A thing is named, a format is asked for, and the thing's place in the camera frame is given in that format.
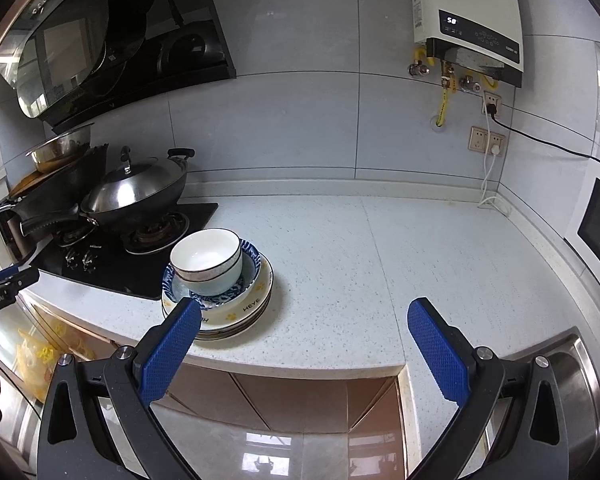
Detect blue patterned bowl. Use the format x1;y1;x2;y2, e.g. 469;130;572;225
161;239;261;309

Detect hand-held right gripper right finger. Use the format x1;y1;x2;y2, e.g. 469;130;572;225
406;297;570;480

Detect black range hood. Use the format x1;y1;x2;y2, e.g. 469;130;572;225
0;0;237;126

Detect black wok with ear handles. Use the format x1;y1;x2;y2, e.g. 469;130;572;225
10;145;108;221

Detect white power cable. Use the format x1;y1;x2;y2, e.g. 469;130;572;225
477;147;511;216

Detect yellow plastic bag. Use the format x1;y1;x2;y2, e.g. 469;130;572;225
16;325;92;402

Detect striped rim plate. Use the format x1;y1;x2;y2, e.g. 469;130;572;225
192;310;267;344

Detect yellow gas hose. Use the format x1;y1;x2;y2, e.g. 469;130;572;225
436;87;454;129

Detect bear print plate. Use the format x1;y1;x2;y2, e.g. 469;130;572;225
161;252;275;328
192;292;274;338

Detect stainless steel sink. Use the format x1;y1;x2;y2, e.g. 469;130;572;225
500;327;600;480

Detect small white bowl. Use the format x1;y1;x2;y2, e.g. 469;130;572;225
174;259;244;297
169;228;243;282

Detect black gas stove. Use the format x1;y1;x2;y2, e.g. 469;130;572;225
30;202;220;301

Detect black power cable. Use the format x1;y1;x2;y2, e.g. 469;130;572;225
487;107;600;177

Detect double wall outlet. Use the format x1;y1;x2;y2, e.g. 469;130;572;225
468;126;507;155

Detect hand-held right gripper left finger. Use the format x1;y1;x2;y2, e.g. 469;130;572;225
36;297;202;480

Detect brown wooden board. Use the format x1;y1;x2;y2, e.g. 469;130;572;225
7;170;46;199

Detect brass pipe fittings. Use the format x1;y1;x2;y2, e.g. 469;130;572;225
407;47;501;94

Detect stainless steel basin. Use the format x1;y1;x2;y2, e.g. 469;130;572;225
26;122;95;172

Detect brown kitchen cabinet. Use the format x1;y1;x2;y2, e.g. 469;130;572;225
0;285;407;436

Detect steel wok lid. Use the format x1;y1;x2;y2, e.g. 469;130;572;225
81;146;187;213

